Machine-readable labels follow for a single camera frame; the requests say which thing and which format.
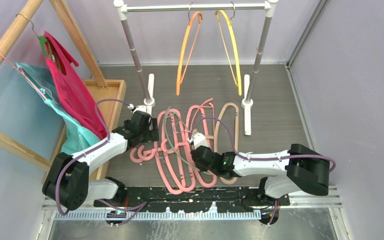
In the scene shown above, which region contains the grey-green thin hanger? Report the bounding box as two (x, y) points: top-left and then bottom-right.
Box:
(162, 106), (213, 176)

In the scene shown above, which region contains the thin pink hanger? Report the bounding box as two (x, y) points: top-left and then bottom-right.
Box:
(0, 52), (48, 101)
(189, 97), (214, 131)

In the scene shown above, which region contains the yellow thin hanger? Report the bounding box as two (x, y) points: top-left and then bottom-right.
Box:
(214, 9), (243, 96)

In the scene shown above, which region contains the orange thin hanger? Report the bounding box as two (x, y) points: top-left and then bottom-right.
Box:
(175, 3), (203, 96)

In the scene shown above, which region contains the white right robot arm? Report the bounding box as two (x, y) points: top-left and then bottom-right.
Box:
(190, 143), (333, 206)

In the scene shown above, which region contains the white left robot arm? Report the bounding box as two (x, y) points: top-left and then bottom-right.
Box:
(42, 110), (159, 211)

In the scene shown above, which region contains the pink plastic hanger middle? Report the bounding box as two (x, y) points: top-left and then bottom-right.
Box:
(140, 109), (196, 193)

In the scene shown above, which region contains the pink plastic hanger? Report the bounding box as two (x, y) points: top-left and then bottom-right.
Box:
(129, 110), (188, 195)
(157, 105), (218, 189)
(140, 109), (196, 193)

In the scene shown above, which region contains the pink plastic hanger left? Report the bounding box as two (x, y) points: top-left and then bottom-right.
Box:
(129, 110), (188, 195)

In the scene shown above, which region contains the beige plastic hanger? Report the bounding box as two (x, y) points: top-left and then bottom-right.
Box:
(212, 102), (240, 185)

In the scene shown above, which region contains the pink plastic hanger right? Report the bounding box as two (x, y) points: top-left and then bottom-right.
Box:
(157, 105), (218, 189)

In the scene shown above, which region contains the wooden tray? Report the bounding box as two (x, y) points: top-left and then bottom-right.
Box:
(51, 78), (128, 185)

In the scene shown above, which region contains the teal garment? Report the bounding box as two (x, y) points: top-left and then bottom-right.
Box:
(15, 62), (100, 154)

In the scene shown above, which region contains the red garment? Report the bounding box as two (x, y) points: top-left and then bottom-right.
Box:
(43, 31), (107, 139)

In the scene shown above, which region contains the white metal clothes rack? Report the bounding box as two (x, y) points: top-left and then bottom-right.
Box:
(113, 0), (278, 136)

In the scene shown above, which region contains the green hanger with metal hook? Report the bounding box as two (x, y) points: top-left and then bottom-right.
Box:
(15, 13), (62, 71)

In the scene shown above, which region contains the thin pink hanger on wood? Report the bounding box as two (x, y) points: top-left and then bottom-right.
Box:
(0, 52), (48, 101)

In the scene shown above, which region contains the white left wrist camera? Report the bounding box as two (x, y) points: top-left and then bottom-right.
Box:
(127, 104), (148, 114)

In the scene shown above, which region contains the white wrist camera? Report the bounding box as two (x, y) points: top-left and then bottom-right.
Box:
(127, 104), (148, 114)
(187, 132), (209, 150)

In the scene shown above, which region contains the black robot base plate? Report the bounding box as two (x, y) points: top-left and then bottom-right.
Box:
(93, 184), (276, 213)

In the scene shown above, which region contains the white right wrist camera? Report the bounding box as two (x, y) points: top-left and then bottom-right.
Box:
(187, 132), (209, 150)

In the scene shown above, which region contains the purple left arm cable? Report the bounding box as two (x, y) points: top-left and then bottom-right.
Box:
(54, 98), (135, 216)

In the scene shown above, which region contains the slotted cable duct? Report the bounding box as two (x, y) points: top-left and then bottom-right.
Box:
(55, 209), (261, 221)

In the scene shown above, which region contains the wooden clothes rack frame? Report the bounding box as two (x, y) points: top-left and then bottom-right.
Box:
(0, 0), (108, 171)

